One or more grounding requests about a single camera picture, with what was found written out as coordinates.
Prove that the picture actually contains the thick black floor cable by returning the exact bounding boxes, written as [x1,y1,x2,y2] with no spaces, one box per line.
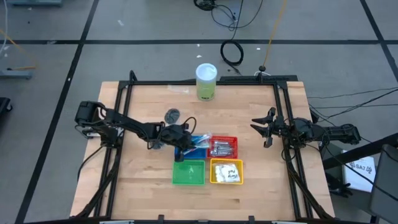
[323,88,398,121]

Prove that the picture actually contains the red plastic basket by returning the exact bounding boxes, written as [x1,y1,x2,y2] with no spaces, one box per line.
[206,135,239,160]

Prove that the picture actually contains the black caster base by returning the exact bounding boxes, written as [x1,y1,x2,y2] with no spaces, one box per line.
[325,174,354,198]

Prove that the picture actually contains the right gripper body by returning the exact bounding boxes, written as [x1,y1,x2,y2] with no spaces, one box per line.
[264,107,289,148]

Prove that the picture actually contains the green disinfecting wipes canister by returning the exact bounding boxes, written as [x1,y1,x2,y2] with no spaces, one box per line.
[195,63,218,102]

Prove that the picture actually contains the yellow plastic basket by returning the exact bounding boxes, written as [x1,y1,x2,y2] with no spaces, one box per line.
[210,158,244,185]

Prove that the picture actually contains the grey-blue floor base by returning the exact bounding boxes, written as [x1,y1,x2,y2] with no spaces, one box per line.
[0,70,34,80]
[9,0,63,7]

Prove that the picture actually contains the yellow floor cable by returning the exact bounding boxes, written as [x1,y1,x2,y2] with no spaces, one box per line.
[0,29,37,71]

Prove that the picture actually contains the white floor cable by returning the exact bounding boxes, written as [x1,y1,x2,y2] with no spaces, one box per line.
[0,0,9,58]

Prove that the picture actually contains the white printed box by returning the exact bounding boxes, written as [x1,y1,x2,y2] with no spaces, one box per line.
[341,150,377,193]

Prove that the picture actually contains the thin black floor cable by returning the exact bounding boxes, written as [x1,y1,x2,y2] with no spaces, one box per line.
[211,0,264,41]

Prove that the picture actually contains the yellow hanging cable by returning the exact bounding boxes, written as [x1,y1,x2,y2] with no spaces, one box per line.
[262,0,289,68]

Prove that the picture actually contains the white cotton pads bag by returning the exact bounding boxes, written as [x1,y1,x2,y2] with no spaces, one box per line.
[213,164,226,184]
[221,164,242,184]

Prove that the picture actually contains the black flat panel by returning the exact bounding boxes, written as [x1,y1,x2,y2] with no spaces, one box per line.
[219,74,299,83]

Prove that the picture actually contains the clear tape patch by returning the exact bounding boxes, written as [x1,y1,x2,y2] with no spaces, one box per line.
[167,85,190,95]

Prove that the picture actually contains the black floor object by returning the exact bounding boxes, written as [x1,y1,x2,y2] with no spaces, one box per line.
[0,97,13,121]

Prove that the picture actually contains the green plastic basket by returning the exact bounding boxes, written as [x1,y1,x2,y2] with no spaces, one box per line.
[172,159,206,186]

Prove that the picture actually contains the black diagonal beam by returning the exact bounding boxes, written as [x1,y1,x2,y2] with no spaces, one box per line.
[323,133,398,170]

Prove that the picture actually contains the blue plastic basket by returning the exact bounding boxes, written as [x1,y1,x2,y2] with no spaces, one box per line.
[174,135,208,161]

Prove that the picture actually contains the black coiled floor cable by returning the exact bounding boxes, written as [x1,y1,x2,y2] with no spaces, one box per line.
[220,39,245,67]

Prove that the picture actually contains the black aluminium rig frame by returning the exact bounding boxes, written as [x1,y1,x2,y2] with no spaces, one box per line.
[73,70,335,224]

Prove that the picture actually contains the dark grey chair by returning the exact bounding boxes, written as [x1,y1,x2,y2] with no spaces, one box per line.
[369,143,398,224]

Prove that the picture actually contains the black cable bundle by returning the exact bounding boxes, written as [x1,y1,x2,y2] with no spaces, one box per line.
[193,0,218,12]

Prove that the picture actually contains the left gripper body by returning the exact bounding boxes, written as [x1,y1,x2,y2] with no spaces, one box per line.
[157,123,190,162]

